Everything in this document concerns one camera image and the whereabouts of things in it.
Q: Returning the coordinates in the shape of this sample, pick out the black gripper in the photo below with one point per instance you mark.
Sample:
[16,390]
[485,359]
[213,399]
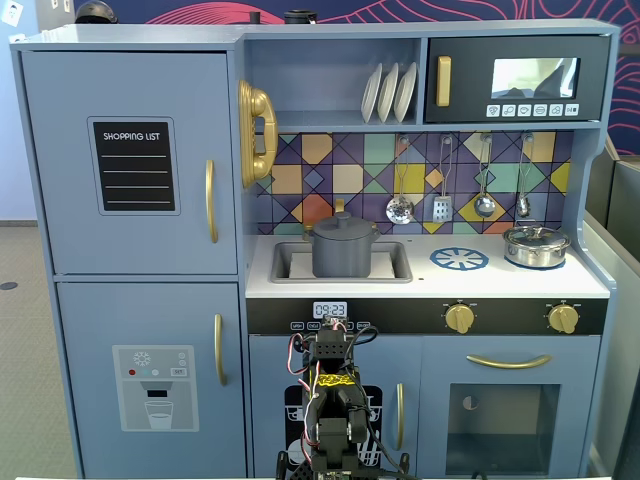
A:
[333,327]

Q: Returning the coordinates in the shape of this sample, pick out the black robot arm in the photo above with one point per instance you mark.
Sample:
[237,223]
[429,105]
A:
[335,430]

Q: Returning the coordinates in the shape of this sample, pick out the digital clock display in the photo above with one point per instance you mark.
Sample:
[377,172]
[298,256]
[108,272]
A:
[330,310]

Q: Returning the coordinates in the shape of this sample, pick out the blue dishwasher door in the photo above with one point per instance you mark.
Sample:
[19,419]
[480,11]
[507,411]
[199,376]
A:
[270,365]

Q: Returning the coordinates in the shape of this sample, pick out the dark gray pot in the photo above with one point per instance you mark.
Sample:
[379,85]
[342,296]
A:
[342,257]

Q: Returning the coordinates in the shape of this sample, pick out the gray toy sink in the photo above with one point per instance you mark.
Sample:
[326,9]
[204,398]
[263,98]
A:
[400,272]

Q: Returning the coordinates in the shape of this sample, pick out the blue oven door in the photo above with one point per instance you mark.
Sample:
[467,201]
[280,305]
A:
[435,400]

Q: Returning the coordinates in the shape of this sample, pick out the gold stove knob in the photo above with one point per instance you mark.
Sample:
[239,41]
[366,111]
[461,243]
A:
[460,318]
[563,318]

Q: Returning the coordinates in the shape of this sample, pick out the gold toy faucet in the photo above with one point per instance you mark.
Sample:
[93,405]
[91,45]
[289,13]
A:
[339,205]

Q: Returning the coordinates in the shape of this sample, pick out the blue burner print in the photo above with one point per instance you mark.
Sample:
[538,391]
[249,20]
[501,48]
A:
[459,259]

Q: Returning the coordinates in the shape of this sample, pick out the steel skimmer spoon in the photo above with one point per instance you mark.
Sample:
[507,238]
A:
[400,210]

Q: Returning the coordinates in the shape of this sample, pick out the steel slotted spatula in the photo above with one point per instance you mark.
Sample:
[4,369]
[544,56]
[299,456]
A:
[442,209]

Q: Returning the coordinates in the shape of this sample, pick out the steel ladle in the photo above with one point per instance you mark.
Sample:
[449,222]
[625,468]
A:
[484,206]

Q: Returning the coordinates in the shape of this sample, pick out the shiny steel pot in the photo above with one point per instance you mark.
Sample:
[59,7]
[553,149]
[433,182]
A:
[535,252]

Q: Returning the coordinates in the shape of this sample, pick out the blue fridge door with dispenser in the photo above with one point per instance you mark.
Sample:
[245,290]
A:
[100,320]

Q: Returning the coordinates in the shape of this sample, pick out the steel whisk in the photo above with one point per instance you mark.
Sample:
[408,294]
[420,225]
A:
[523,205]

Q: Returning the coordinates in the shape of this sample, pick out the gold toy telephone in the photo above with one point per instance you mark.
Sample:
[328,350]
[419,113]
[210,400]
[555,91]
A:
[260,115]

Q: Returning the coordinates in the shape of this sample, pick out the white plate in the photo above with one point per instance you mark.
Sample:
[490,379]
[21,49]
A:
[389,95]
[406,92]
[371,95]

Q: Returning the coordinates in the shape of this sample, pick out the blue toy kitchen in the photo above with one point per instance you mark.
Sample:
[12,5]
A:
[320,90]

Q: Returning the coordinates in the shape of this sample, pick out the black shopping list chalkboard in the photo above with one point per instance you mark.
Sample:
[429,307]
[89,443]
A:
[134,175]

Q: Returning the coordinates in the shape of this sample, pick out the gray cabinet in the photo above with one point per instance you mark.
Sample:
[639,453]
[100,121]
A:
[625,280]

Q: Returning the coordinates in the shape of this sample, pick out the black microwave door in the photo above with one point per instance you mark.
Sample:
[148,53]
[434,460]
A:
[470,75]

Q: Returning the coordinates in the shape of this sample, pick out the round floor socket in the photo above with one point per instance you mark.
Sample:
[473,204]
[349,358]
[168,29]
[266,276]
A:
[7,286]

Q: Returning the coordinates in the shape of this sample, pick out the wide black cylinder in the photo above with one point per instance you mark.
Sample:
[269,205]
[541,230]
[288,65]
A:
[299,17]

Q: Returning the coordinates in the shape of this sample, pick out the blue fridge door with chalkboard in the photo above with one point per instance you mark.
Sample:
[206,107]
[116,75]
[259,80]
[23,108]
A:
[60,150]

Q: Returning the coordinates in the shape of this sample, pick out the small black cylinder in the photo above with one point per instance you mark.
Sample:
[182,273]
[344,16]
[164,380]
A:
[255,18]

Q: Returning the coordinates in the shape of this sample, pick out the black helmet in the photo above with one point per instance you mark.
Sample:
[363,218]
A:
[96,12]

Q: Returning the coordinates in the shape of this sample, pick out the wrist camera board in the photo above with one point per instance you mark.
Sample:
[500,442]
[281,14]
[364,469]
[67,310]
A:
[334,322]

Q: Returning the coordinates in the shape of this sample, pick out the white wall outlet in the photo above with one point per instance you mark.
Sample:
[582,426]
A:
[12,13]

